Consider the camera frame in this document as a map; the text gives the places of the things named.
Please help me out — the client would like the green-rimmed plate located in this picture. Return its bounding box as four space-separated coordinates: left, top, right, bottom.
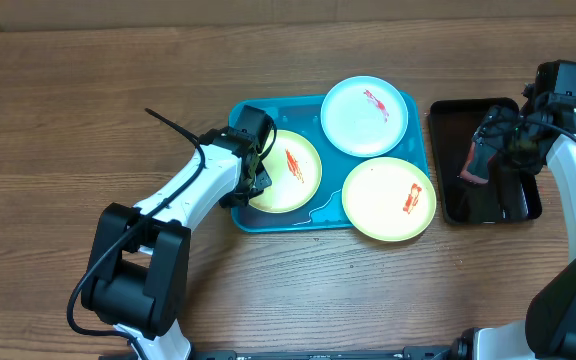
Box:
250 130 322 214

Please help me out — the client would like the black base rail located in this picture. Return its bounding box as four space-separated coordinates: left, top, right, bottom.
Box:
188 346 451 360

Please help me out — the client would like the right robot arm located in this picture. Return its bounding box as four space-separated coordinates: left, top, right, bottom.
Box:
460 105 576 359

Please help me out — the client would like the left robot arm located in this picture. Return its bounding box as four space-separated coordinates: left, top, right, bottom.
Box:
66 121 277 359

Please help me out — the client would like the red sponge with green scourer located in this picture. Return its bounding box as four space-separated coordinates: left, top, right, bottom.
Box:
459 142 496 185

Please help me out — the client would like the teal plastic tray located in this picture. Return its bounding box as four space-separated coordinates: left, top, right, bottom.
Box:
227 91 431 234

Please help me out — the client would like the yellow plate right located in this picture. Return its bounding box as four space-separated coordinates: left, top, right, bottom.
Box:
342 157 437 242

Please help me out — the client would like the light blue plate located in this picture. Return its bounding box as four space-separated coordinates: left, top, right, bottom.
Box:
320 76 409 158

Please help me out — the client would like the black plastic tray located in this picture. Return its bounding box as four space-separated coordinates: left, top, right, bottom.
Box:
428 98 542 225

